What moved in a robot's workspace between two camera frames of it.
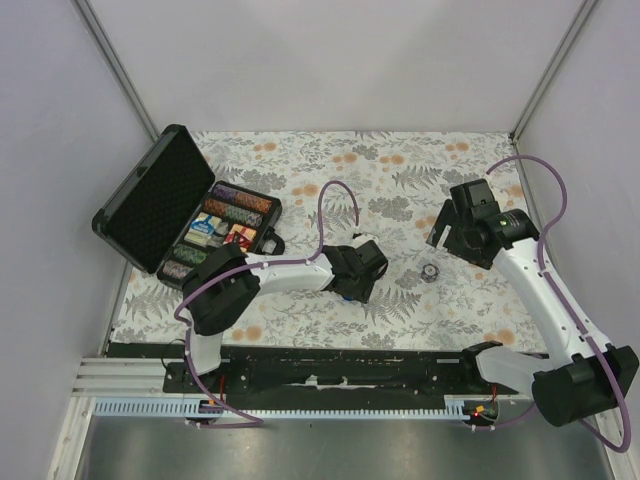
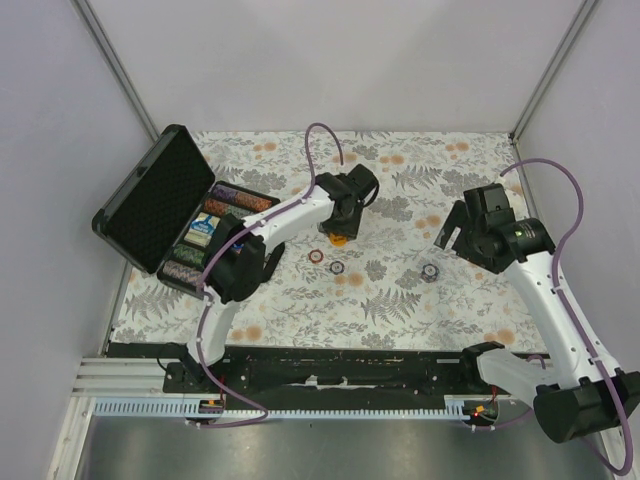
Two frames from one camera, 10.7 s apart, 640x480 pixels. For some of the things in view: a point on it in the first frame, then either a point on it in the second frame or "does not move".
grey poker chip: x=429 y=272 does not move
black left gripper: x=362 y=292 → x=350 y=230
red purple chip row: x=245 y=198 does not move
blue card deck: x=207 y=231 does not move
